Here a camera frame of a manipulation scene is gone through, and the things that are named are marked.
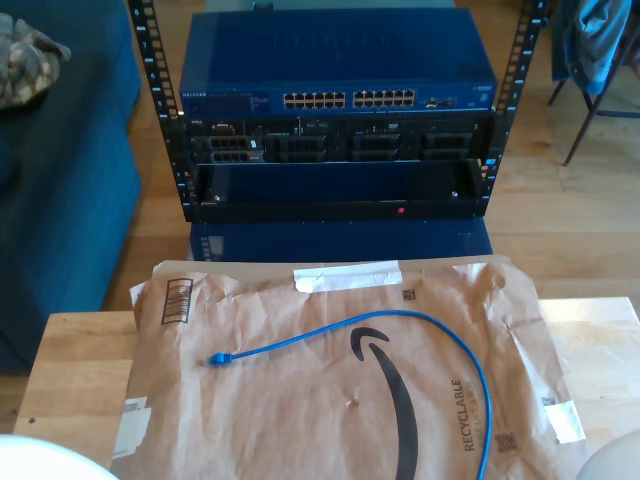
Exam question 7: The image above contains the black server rack frame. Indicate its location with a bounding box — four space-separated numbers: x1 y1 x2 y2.
127 0 549 224

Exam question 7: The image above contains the brown paper mailer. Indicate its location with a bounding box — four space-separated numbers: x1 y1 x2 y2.
108 253 601 480

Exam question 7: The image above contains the black rack server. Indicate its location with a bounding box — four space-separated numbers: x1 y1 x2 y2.
182 115 494 165

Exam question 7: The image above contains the white tape strip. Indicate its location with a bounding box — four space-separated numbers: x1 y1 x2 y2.
542 399 587 445
292 259 404 294

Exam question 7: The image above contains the camouflage cloth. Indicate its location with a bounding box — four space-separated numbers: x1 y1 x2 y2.
0 12 73 111

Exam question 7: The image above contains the blue network cable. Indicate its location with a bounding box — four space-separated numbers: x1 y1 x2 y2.
202 309 495 480

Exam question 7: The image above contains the white shipping label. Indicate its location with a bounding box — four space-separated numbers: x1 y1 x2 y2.
110 396 153 460

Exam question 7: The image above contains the blue-grey jacket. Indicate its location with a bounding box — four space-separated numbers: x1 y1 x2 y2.
552 0 634 96

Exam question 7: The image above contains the blue network switch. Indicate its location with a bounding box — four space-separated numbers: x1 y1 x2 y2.
178 10 499 117

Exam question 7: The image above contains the dark metal chair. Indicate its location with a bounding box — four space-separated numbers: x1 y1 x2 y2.
547 0 640 167

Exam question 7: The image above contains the blue sofa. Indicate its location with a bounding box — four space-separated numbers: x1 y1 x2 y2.
0 0 144 376

